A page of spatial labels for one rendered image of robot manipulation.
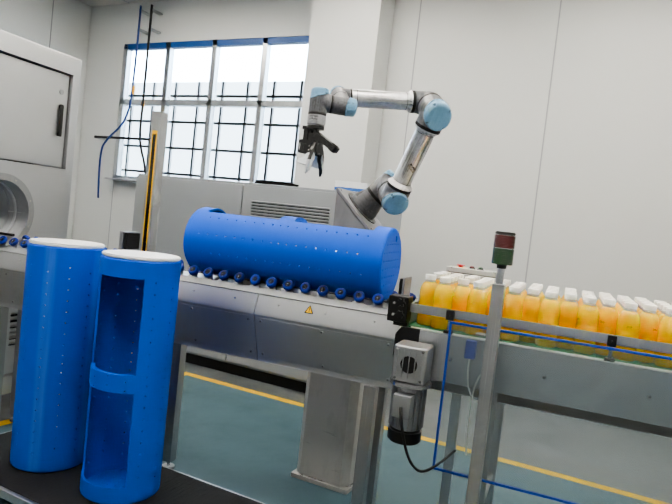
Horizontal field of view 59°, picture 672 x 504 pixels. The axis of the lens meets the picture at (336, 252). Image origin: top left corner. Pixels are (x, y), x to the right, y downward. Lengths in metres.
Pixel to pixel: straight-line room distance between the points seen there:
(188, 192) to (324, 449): 2.57
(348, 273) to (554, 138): 3.06
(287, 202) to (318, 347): 2.07
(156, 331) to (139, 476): 0.53
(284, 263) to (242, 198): 2.19
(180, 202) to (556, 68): 3.12
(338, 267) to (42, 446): 1.32
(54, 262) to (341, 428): 1.42
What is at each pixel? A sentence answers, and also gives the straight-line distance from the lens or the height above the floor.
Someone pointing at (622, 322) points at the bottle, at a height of 1.02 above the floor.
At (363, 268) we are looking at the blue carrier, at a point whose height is 1.07.
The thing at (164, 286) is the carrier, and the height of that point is 0.94.
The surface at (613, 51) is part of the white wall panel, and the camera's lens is 5.12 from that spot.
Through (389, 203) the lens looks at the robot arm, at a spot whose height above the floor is 1.34.
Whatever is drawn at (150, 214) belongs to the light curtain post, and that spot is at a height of 1.16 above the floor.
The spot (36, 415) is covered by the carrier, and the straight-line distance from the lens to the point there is 2.60.
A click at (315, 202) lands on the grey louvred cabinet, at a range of 4.13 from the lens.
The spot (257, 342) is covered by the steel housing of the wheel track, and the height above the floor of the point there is 0.71.
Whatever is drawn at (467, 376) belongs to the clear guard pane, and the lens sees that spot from 2.02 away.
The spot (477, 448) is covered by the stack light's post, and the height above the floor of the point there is 0.59.
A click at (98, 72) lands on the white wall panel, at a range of 7.65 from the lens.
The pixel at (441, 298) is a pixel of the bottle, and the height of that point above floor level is 1.01.
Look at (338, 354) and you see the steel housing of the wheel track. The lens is 2.31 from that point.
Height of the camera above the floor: 1.24
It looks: 3 degrees down
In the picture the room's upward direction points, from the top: 6 degrees clockwise
